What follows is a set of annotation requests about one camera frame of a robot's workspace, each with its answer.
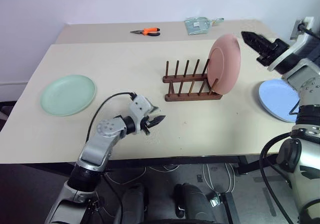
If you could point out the black table frame leg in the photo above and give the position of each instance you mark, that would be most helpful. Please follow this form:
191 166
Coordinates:
231 191

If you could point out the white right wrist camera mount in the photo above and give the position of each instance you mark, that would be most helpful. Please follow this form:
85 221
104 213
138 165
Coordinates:
290 53

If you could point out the teal folded cloth pouch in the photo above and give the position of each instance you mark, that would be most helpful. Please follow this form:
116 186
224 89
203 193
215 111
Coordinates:
197 26

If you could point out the blue plate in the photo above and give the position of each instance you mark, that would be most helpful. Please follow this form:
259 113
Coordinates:
277 99

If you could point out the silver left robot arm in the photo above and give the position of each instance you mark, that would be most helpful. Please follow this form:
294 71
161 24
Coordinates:
100 146

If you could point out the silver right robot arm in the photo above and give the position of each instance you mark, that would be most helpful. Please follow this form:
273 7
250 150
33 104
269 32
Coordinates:
306 134

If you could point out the dark rounded robot foot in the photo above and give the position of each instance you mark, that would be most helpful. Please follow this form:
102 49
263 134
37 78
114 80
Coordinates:
192 201
133 204

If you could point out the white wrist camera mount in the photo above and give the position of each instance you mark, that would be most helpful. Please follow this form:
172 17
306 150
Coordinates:
139 108
290 53

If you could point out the green plate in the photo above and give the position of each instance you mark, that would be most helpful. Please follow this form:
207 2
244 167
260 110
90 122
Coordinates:
68 95

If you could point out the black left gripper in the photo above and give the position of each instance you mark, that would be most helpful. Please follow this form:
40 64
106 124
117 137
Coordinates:
147 125

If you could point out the pink plate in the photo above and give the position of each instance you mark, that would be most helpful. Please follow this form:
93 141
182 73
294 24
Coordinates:
225 64

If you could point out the wooden dish rack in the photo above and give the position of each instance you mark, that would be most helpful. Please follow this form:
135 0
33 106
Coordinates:
186 86

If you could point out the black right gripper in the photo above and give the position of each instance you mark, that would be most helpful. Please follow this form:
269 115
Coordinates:
271 50

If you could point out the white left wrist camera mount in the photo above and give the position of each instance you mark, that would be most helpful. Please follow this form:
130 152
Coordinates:
139 108

